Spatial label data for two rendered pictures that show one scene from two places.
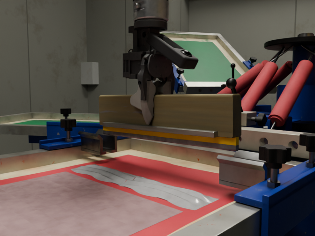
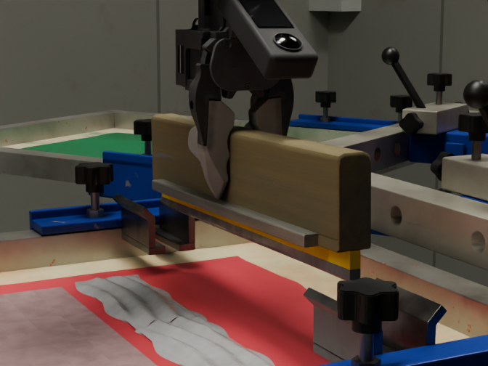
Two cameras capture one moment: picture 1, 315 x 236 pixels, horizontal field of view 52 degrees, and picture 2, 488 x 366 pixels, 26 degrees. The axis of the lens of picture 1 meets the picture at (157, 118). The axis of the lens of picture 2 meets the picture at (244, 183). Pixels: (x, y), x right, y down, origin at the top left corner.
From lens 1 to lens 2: 0.39 m
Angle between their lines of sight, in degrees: 20
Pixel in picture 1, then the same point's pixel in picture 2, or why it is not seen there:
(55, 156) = (56, 250)
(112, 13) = not seen: outside the picture
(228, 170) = (326, 324)
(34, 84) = (172, 15)
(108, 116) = (165, 168)
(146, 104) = (208, 153)
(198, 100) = (292, 158)
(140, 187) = (166, 339)
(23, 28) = not seen: outside the picture
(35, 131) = not seen: hidden behind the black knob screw
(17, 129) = (43, 166)
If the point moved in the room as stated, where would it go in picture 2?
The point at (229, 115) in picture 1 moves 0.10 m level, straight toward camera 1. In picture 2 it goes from (333, 202) to (264, 226)
